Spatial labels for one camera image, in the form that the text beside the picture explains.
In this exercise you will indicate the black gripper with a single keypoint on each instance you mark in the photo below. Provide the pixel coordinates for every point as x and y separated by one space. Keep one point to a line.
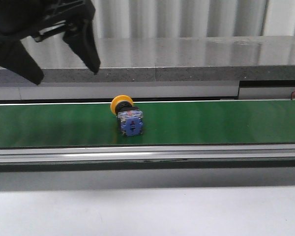
41 19

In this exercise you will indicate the yellow push button switch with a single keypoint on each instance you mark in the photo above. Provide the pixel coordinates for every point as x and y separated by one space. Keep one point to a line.
129 117

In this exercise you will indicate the white pleated curtain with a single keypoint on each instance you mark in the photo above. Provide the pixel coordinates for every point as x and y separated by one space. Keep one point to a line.
193 18

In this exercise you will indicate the grey stone counter slab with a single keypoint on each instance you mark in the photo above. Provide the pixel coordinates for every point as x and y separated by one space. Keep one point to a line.
240 58

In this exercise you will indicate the green conveyor belt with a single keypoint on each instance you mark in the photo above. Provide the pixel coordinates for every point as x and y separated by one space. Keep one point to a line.
165 123

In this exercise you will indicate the aluminium conveyor side rail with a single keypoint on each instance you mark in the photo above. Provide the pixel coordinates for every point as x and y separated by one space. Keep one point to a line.
146 157

